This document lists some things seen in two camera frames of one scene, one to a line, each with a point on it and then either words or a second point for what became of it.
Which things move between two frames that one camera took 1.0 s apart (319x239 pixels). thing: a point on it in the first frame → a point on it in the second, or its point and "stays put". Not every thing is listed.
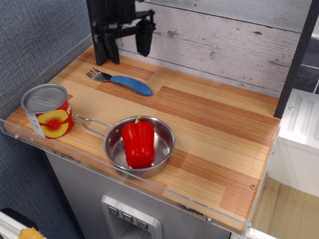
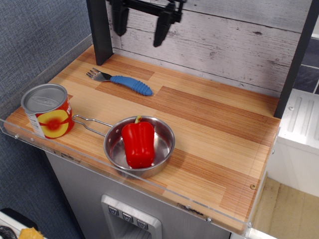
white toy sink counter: [295, 159] stays put
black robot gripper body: [119, 14] → [173, 7]
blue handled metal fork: [99, 76] stays put
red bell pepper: [139, 141] stays put
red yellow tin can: [49, 108] stays put
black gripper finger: [112, 48] → [120, 12]
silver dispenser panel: [125, 219] stays put
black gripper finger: [144, 32] → [165, 19]
